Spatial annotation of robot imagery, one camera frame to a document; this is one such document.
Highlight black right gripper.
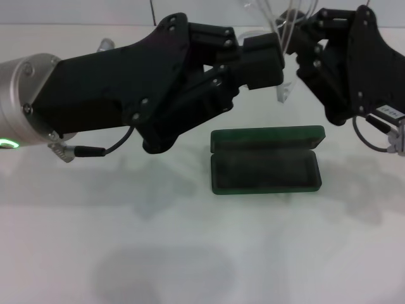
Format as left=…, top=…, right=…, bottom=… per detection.
left=293, top=4, right=405, bottom=126

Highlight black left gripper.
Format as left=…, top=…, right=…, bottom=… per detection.
left=31, top=12, right=191, bottom=155

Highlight clear white glasses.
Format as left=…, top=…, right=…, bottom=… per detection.
left=239, top=0, right=320, bottom=104

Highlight green glasses case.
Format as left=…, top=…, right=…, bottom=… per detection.
left=210, top=125, right=326, bottom=196

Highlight silver cylindrical connector plug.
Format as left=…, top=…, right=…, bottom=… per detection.
left=97, top=37, right=116, bottom=51

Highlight silver ribbed connector socket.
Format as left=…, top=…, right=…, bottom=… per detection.
left=387, top=123, right=405, bottom=158
left=47, top=142, right=75, bottom=164

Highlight grey left gripper cable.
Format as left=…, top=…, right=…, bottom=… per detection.
left=74, top=126, right=134, bottom=158

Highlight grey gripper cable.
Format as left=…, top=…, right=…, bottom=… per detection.
left=352, top=115, right=395, bottom=153
left=74, top=126, right=134, bottom=158

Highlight grey right gripper cable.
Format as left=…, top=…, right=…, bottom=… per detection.
left=352, top=115, right=395, bottom=153

